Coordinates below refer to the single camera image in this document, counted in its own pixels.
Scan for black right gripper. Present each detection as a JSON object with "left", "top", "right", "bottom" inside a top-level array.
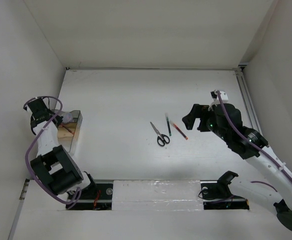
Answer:
[{"left": 182, "top": 103, "right": 230, "bottom": 142}]

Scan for clear paper clip jar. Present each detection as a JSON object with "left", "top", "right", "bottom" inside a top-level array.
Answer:
[{"left": 62, "top": 112, "right": 73, "bottom": 124}]

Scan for red orange pen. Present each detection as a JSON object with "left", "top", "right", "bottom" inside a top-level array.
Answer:
[{"left": 169, "top": 120, "right": 189, "bottom": 140}]

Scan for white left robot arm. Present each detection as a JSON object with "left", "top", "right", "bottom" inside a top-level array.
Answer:
[{"left": 23, "top": 96, "right": 98, "bottom": 204}]

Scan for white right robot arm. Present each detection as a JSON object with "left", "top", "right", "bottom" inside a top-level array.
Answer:
[{"left": 182, "top": 103, "right": 292, "bottom": 231}]

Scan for clear smoky organizer tray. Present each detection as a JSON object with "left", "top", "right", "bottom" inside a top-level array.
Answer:
[{"left": 57, "top": 110, "right": 83, "bottom": 155}]

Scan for green pen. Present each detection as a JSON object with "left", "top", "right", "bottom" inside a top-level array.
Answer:
[{"left": 165, "top": 113, "right": 172, "bottom": 137}]

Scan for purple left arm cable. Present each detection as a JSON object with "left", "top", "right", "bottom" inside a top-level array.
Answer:
[{"left": 23, "top": 95, "right": 81, "bottom": 210}]

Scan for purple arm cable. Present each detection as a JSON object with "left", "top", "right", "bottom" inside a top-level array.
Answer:
[
  {"left": 210, "top": 89, "right": 292, "bottom": 203},
  {"left": 23, "top": 95, "right": 81, "bottom": 210}
]

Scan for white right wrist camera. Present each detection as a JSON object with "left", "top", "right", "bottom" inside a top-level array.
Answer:
[{"left": 208, "top": 89, "right": 229, "bottom": 111}]

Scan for black handled scissors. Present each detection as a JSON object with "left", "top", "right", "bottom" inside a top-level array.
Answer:
[{"left": 150, "top": 122, "right": 170, "bottom": 147}]

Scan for aluminium rail right side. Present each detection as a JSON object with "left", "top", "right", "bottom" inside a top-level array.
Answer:
[{"left": 234, "top": 65, "right": 262, "bottom": 133}]

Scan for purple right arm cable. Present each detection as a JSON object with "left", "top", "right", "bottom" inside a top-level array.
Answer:
[{"left": 210, "top": 89, "right": 292, "bottom": 203}]

